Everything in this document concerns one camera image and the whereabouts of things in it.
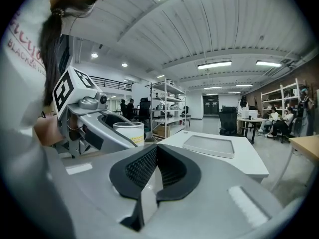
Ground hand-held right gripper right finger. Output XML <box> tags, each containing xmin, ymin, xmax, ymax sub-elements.
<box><xmin>146</xmin><ymin>144</ymin><xmax>285</xmax><ymax>239</ymax></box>

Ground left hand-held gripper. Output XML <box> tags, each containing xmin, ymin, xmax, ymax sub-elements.
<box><xmin>51</xmin><ymin>65</ymin><xmax>139</xmax><ymax>159</ymax></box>

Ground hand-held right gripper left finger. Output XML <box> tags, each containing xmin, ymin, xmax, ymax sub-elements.
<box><xmin>46</xmin><ymin>144</ymin><xmax>158</xmax><ymax>239</ymax></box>

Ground white cup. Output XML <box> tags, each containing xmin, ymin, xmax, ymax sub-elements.
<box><xmin>113</xmin><ymin>121</ymin><xmax>146</xmax><ymax>147</ymax></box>

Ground white rectangular dish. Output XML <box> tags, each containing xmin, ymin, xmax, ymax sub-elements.
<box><xmin>182</xmin><ymin>134</ymin><xmax>236</xmax><ymax>159</ymax></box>

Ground person's left forearm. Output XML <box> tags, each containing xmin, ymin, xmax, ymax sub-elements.
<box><xmin>33</xmin><ymin>115</ymin><xmax>63</xmax><ymax>147</ymax></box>

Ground black office chair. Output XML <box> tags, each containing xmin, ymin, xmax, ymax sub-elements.
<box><xmin>138</xmin><ymin>97</ymin><xmax>152</xmax><ymax>124</ymax></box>
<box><xmin>218</xmin><ymin>106</ymin><xmax>239</xmax><ymax>137</ymax></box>

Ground black balcony railing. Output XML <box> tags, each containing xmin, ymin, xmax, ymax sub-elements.
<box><xmin>89</xmin><ymin>75</ymin><xmax>133</xmax><ymax>92</ymax></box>

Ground cardboard box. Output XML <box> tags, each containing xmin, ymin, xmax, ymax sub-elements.
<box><xmin>153</xmin><ymin>124</ymin><xmax>172</xmax><ymax>138</ymax></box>

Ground white metal shelving rack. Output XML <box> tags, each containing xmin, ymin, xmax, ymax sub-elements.
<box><xmin>149</xmin><ymin>78</ymin><xmax>188</xmax><ymax>141</ymax></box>

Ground round wooden table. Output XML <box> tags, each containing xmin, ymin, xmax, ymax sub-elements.
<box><xmin>236</xmin><ymin>116</ymin><xmax>265</xmax><ymax>144</ymax></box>

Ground white box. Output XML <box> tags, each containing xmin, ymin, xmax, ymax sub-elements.
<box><xmin>241</xmin><ymin>110</ymin><xmax>259</xmax><ymax>120</ymax></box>

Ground dark double door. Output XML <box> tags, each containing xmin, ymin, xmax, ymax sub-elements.
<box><xmin>202</xmin><ymin>95</ymin><xmax>220</xmax><ymax>116</ymax></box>

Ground person's white printed shirt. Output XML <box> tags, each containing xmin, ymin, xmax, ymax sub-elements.
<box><xmin>0</xmin><ymin>0</ymin><xmax>63</xmax><ymax>134</ymax></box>

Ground clothes stand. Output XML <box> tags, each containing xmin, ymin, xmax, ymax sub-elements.
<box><xmin>297</xmin><ymin>88</ymin><xmax>315</xmax><ymax>137</ymax></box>

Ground long ceiling light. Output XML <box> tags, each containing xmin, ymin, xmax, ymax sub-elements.
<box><xmin>255</xmin><ymin>60</ymin><xmax>283</xmax><ymax>68</ymax></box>
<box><xmin>197</xmin><ymin>61</ymin><xmax>233</xmax><ymax>70</ymax></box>

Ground white wall shelving rack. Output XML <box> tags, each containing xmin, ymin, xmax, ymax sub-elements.
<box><xmin>260</xmin><ymin>78</ymin><xmax>308</xmax><ymax>120</ymax></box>

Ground beaded hair tie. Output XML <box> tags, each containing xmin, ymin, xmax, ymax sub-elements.
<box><xmin>50</xmin><ymin>7</ymin><xmax>66</xmax><ymax>17</ymax></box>

